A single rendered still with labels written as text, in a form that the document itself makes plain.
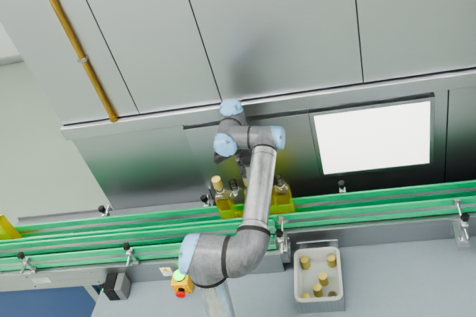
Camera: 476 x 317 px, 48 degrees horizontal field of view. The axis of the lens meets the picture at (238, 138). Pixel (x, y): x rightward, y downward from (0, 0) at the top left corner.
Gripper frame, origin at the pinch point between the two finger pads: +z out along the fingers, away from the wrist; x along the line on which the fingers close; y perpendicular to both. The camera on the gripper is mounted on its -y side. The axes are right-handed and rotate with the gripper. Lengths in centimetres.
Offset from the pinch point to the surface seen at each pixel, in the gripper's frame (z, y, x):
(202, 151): -4.7, -16.8, 11.9
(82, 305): 58, -89, -13
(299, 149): 0.6, 20.1, 11.6
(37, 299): 51, -109, -13
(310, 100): -22.0, 27.3, 12.3
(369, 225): 28, 42, -6
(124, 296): 37, -58, -23
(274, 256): 28.9, 5.2, -15.8
